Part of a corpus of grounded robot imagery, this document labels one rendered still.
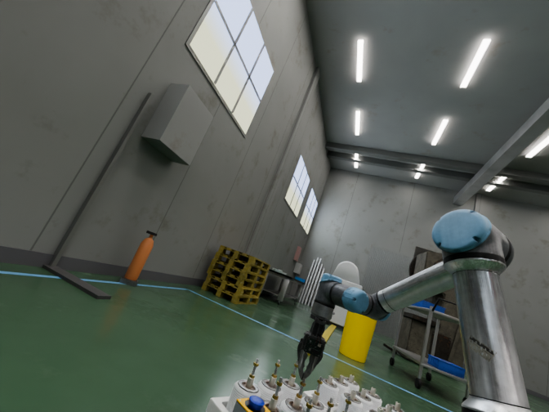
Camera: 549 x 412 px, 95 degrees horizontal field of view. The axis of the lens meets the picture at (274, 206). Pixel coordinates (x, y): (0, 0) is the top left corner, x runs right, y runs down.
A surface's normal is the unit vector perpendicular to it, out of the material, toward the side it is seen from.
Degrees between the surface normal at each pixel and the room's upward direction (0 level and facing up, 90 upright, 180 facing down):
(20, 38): 90
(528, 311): 90
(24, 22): 90
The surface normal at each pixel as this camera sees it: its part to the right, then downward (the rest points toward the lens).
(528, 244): -0.27, -0.35
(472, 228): -0.77, -0.53
